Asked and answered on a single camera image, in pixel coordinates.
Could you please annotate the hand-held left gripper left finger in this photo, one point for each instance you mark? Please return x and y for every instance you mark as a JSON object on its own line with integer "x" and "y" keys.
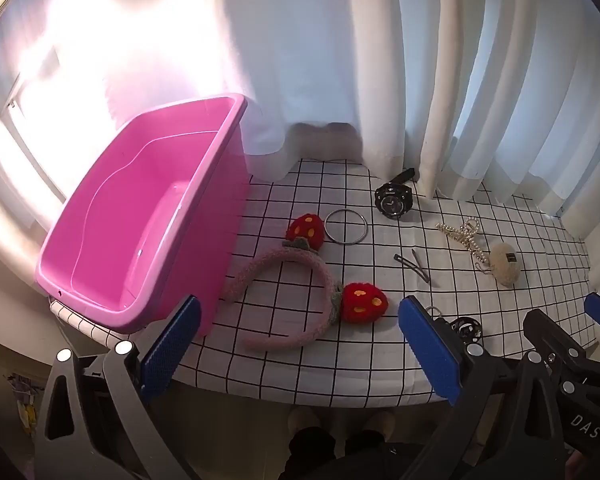
{"x": 172, "y": 347}

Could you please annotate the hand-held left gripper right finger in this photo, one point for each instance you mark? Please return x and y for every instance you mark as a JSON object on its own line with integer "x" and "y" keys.
{"x": 430, "y": 355}

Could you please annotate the engraved silver bangle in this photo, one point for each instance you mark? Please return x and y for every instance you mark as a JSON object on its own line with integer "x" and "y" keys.
{"x": 432, "y": 307}

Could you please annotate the pink plastic bin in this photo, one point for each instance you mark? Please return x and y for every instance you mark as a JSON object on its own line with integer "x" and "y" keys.
{"x": 140, "y": 220}

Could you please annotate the plain silver bangle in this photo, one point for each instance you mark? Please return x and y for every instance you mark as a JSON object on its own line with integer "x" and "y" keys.
{"x": 346, "y": 244}

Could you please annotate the small dark metal ornament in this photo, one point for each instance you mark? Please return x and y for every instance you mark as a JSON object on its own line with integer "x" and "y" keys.
{"x": 466, "y": 329}

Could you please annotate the person's beige shoe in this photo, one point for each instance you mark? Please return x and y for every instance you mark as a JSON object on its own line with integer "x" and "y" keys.
{"x": 302, "y": 417}
{"x": 380, "y": 420}

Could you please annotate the grey metal hair clip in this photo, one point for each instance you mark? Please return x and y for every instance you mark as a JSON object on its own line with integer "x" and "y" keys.
{"x": 420, "y": 272}

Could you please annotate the beige fluffy hair clip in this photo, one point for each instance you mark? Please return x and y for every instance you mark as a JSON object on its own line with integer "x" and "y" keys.
{"x": 505, "y": 262}

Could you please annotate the black checked white tablecloth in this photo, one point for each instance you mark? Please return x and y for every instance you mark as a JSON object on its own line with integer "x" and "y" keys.
{"x": 360, "y": 285}

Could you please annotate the pearl bow hair clip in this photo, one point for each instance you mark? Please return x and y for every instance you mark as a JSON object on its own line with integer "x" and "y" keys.
{"x": 462, "y": 235}

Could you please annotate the pink strawberry headband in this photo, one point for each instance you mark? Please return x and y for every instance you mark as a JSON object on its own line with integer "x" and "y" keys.
{"x": 280, "y": 260}

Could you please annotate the person's dark trouser legs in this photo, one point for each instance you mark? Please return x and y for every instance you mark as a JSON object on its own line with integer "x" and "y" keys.
{"x": 310, "y": 452}

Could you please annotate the black wrist watch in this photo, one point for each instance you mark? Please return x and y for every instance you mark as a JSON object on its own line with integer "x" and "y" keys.
{"x": 392, "y": 200}

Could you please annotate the dim floor clutter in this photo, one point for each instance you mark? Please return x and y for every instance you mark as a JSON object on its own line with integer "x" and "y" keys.
{"x": 20, "y": 405}

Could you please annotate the cream curtain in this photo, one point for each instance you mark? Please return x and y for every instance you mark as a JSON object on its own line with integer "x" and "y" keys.
{"x": 480, "y": 70}

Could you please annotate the white sheer curtain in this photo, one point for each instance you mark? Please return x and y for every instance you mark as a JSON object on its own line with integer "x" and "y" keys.
{"x": 260, "y": 50}

